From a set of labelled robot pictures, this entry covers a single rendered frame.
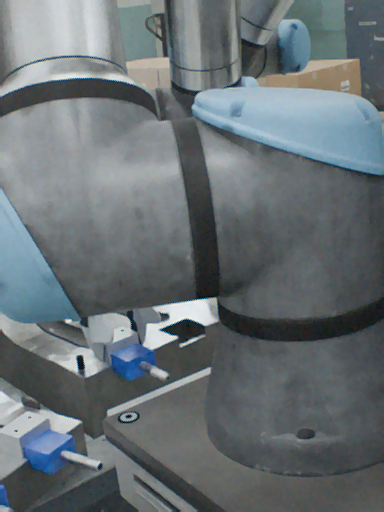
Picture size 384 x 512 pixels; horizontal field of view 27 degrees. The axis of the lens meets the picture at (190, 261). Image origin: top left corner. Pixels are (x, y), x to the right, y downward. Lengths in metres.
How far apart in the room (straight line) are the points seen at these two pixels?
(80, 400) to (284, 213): 0.64
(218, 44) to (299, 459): 0.43
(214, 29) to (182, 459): 0.42
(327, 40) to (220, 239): 9.03
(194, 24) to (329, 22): 8.66
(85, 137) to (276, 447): 0.22
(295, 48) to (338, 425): 0.72
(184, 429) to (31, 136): 0.24
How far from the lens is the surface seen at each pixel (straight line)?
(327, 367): 0.50
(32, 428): 0.95
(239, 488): 0.51
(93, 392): 1.04
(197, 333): 1.15
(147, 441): 0.57
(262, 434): 0.51
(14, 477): 0.94
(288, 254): 0.47
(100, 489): 1.01
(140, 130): 0.48
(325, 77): 5.88
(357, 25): 8.49
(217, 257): 0.46
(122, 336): 1.06
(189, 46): 0.80
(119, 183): 0.46
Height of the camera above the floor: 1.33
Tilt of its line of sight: 18 degrees down
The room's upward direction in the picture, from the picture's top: 7 degrees counter-clockwise
